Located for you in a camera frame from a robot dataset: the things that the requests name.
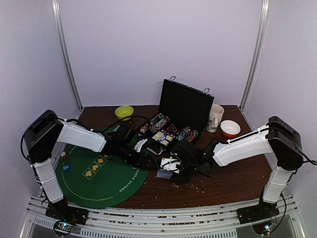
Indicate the black red triangle token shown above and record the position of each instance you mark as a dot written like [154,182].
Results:
[172,129]

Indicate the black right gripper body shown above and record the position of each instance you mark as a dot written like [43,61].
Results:
[179,172]

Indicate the poker chip row far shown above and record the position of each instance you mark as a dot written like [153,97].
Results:
[151,123]

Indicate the black poker chip case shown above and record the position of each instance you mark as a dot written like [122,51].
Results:
[185,106]

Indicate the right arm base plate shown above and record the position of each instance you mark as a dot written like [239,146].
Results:
[255,213]

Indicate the grey playing card deck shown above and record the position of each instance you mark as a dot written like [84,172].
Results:
[163,174]

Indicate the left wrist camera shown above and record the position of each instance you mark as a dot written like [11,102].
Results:
[122,134]

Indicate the lime green bowl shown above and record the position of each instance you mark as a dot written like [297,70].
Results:
[124,112]

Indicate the aluminium post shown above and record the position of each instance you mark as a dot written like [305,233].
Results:
[255,63]
[65,55]

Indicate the small poker chip stack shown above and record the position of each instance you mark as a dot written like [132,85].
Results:
[64,155]

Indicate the right aluminium post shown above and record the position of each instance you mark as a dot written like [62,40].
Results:
[255,63]

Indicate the blue small blind button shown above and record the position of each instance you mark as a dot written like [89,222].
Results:
[66,168]

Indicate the green round poker mat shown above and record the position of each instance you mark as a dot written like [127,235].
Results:
[95,180]

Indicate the poker chip row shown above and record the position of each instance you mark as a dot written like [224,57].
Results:
[187,134]
[151,123]
[160,124]

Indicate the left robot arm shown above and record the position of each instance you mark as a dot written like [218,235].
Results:
[40,137]

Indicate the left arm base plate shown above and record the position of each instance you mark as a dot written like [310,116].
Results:
[72,215]

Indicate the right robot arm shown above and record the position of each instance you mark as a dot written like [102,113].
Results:
[275,137]

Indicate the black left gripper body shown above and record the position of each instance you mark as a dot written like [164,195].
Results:
[131,159]

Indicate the orange white bowl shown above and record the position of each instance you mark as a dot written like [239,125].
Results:
[229,128]

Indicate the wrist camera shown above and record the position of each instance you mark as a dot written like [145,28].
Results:
[184,150]
[122,134]

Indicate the blue boxed card deck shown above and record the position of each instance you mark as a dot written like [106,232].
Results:
[162,138]

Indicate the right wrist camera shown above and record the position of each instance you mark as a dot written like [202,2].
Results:
[184,150]

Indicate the beige cup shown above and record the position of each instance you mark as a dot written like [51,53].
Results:
[215,117]

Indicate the left aluminium post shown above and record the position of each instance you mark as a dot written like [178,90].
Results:
[65,55]

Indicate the poker chip row right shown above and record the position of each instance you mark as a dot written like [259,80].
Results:
[187,134]

